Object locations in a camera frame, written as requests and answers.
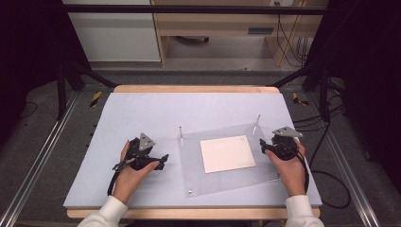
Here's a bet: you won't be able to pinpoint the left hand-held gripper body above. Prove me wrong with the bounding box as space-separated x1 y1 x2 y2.
127 132 158 171

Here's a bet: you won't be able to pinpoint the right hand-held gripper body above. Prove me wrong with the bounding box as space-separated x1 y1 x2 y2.
270 126 305 162

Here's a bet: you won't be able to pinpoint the person's left hand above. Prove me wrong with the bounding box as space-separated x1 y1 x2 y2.
112 140 161 205

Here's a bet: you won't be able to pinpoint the person's right hand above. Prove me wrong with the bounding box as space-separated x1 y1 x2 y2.
264 139 307 199

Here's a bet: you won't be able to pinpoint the clear acrylic plate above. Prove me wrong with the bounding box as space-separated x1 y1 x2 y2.
177 122 282 200

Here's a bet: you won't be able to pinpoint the light blue table mat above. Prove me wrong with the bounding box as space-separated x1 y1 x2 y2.
62 91 323 209

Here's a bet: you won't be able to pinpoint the white square sheet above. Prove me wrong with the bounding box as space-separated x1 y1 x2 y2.
199 134 257 175

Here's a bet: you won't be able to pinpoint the yellow and black clamp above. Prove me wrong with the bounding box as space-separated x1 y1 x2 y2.
291 92 310 108
89 90 103 109

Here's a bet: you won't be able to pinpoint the black metal stand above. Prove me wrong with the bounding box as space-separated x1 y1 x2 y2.
268 61 346 124
56 60 119 121

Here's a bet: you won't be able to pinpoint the white cabinet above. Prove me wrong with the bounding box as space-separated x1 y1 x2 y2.
61 0 162 63

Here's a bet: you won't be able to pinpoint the wooden desk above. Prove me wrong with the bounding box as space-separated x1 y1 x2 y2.
150 0 329 68

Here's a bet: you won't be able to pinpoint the black horizontal bar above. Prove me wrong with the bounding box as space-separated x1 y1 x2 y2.
61 4 329 16

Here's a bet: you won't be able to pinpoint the long metal post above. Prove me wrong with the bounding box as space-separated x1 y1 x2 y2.
252 113 262 136

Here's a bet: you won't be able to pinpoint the black floor cables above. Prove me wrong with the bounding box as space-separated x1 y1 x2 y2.
291 94 346 133

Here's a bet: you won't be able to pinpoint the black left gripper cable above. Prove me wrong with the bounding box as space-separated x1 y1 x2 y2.
106 159 129 197

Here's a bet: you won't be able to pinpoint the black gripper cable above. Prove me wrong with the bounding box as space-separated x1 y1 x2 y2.
294 121 352 210
106 159 129 197

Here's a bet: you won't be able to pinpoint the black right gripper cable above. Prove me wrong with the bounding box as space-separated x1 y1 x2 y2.
294 121 352 210

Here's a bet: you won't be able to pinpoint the aluminium floor rail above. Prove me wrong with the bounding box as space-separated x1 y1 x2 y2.
0 91 79 227
305 91 382 227

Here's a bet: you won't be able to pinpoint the bundle of black wall cables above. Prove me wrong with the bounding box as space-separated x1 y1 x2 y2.
273 1 315 68

